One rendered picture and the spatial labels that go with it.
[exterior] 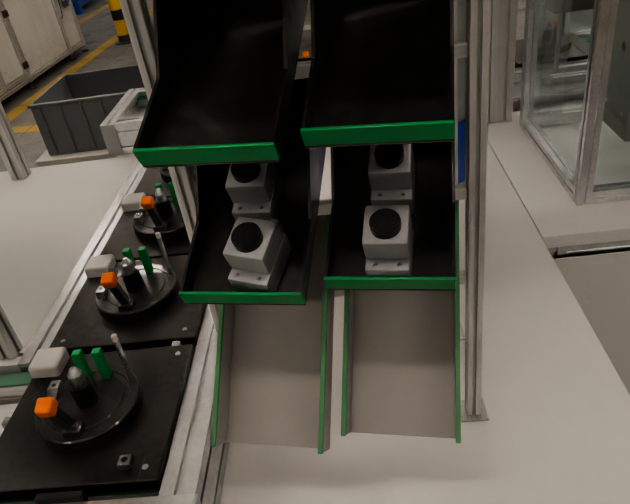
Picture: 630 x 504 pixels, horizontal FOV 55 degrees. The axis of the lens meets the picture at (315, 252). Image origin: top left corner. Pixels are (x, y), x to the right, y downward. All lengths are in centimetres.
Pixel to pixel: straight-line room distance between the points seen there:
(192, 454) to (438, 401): 31
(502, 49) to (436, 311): 113
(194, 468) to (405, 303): 33
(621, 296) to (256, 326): 92
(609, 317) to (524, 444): 64
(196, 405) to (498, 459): 42
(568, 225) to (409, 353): 69
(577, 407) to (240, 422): 48
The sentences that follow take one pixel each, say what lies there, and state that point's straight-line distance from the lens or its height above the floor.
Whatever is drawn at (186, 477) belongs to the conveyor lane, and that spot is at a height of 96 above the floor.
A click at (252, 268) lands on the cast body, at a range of 60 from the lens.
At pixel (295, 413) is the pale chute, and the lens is 75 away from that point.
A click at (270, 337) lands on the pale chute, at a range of 75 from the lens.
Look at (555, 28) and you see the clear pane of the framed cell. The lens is 154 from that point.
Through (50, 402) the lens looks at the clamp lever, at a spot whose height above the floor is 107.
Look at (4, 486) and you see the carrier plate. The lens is 89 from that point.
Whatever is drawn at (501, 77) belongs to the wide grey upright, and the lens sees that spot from 179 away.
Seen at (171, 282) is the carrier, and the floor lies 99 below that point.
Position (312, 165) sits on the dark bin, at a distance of 65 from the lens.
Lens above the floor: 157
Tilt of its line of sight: 33 degrees down
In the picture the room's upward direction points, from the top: 9 degrees counter-clockwise
